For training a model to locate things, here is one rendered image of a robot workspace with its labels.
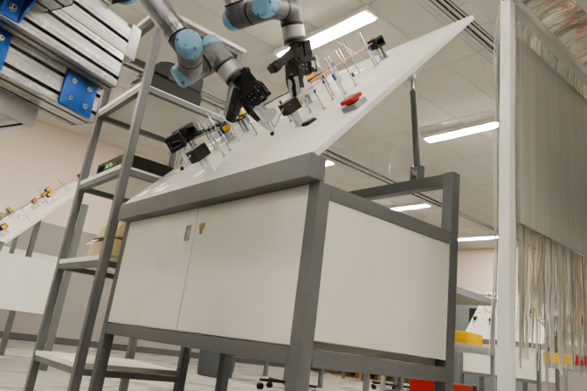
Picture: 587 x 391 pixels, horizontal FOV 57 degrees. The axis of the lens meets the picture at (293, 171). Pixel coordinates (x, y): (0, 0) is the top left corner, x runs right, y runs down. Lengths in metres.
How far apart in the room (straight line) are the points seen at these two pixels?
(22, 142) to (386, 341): 8.26
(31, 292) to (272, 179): 3.43
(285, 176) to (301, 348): 0.43
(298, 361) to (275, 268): 0.25
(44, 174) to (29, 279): 4.82
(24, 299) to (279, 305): 3.45
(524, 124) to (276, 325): 0.88
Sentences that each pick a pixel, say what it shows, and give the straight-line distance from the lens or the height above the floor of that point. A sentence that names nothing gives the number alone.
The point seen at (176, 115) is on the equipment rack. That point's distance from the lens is 2.83.
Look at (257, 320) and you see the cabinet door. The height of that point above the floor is 0.45.
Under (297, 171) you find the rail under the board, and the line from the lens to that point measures 1.36.
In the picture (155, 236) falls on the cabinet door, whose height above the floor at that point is 0.72.
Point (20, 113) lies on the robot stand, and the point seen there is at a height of 0.82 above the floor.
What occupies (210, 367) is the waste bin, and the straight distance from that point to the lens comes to 6.15.
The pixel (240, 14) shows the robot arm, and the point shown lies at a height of 1.38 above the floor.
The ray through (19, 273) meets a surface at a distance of 4.63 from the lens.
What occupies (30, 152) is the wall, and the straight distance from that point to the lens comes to 9.33.
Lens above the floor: 0.40
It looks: 18 degrees up
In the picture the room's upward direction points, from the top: 8 degrees clockwise
